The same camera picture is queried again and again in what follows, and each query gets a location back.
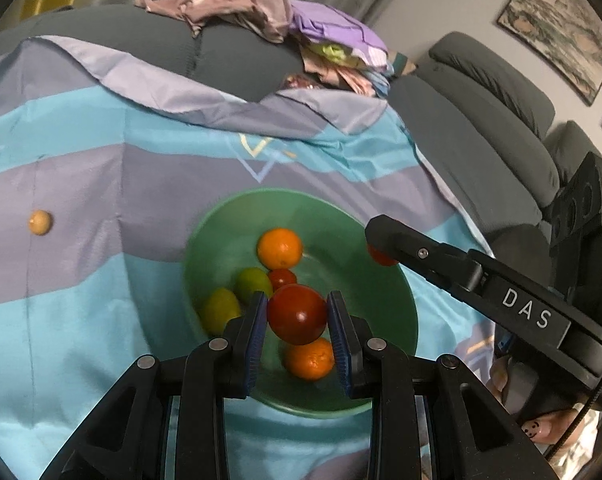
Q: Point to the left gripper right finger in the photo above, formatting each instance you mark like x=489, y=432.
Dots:
x=471, y=436

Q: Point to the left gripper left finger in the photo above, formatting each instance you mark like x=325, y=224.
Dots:
x=168, y=411

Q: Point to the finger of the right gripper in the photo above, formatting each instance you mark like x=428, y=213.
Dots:
x=443, y=265

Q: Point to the green mango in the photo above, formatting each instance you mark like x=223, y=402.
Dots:
x=252, y=280
x=221, y=307

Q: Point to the red tomato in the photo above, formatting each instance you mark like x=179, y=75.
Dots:
x=297, y=314
x=380, y=257
x=281, y=277

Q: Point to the large orange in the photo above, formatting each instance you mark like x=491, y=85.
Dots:
x=310, y=362

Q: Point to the small orange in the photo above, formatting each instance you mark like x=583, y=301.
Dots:
x=279, y=249

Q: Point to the right hand painted nails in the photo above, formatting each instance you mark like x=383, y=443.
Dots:
x=546, y=429

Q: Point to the green plastic bowl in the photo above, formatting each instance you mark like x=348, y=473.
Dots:
x=335, y=257

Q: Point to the grey sofa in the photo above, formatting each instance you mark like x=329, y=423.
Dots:
x=480, y=123

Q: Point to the beige longan right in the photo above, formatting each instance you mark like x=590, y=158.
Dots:
x=40, y=222

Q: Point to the pile of clothes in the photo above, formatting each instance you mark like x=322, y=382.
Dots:
x=336, y=49

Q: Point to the framed landscape painting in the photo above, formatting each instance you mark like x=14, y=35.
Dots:
x=567, y=34

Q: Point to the blue purple striped sheet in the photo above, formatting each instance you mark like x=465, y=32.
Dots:
x=127, y=158

